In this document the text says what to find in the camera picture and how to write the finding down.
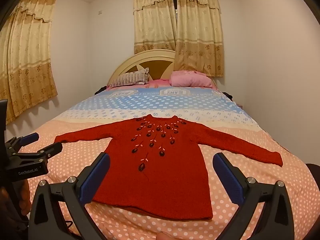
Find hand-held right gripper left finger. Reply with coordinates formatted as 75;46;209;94
29;152;111;240

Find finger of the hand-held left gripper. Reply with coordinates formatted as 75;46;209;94
5;132;40;153
14;142;63;159

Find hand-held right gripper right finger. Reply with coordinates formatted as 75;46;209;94
212;152;295;240

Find red embroidered knit sweater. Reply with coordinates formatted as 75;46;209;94
54;114;283;221

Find person's left hand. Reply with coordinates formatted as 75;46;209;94
15;179;31;208

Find beige floral curtain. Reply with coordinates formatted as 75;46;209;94
0;0;59;125
173;0;225;78
132;0;178;54

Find polka dot bed sheet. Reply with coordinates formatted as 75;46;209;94
19;85;320;240

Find striped pillow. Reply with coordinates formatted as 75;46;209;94
109;67;150;89

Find pink pillow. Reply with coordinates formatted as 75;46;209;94
169;70;216;89

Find pink blanket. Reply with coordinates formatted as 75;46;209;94
146;78;171;88

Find cream wooden headboard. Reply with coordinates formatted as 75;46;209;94
107;49;177;87

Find black cable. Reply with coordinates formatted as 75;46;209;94
63;219;76;233

